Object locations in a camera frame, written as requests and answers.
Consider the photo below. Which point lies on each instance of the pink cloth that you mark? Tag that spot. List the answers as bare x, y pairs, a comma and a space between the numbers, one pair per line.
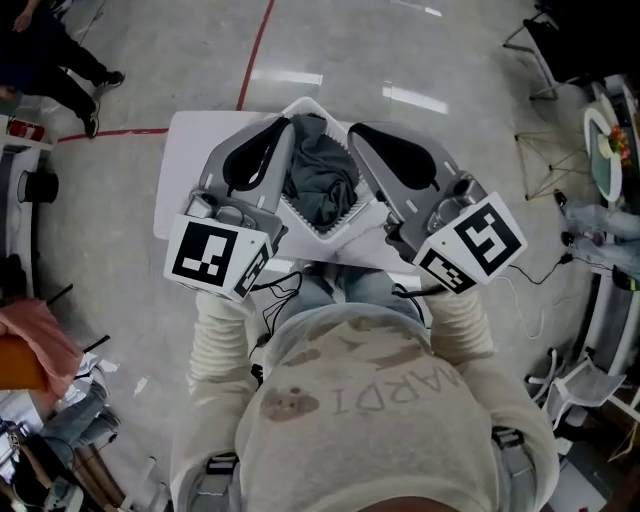
45, 330

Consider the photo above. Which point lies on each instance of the person's cream sweater torso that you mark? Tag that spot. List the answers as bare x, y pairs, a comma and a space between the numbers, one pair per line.
375, 425

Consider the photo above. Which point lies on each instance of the orange flower bunch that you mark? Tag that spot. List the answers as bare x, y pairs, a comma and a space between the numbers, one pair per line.
619, 142

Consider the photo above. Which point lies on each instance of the orange bag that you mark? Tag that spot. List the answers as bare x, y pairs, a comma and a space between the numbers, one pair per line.
20, 365

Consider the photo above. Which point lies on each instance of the round white table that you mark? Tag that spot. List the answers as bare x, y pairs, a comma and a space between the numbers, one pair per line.
597, 165

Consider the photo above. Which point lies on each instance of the white shelving unit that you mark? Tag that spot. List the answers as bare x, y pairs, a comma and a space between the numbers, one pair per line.
607, 320

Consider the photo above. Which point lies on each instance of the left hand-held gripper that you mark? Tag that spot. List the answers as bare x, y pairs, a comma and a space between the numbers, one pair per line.
205, 250

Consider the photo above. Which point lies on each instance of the person's left forearm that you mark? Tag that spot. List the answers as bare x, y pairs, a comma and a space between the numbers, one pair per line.
220, 340

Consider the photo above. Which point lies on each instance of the person's legs in jeans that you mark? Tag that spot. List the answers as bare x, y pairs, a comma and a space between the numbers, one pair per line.
365, 285

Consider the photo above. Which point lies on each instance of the person's right forearm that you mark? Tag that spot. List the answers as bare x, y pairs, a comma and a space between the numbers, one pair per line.
460, 325

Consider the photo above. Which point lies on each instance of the black chair with metal legs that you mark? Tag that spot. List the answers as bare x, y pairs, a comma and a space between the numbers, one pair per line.
575, 50

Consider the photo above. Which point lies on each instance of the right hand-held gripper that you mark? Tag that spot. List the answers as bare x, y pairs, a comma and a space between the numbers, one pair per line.
490, 235

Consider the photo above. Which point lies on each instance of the white marble-look low table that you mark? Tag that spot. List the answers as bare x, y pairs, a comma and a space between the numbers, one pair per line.
180, 175

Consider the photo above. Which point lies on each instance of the white laundry basket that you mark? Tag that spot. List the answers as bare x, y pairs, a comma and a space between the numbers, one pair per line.
327, 236

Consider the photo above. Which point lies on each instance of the white desk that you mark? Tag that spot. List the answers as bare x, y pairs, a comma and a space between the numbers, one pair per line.
27, 155

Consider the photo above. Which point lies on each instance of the red can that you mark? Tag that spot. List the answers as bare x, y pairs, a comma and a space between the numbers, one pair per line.
25, 131

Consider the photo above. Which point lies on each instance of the grey clothes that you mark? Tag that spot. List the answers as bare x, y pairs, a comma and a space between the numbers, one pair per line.
320, 170

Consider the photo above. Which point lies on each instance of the white office chair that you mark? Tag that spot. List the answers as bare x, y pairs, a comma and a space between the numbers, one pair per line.
585, 387

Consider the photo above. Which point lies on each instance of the black cup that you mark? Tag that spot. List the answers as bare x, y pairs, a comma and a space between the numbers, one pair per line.
40, 186

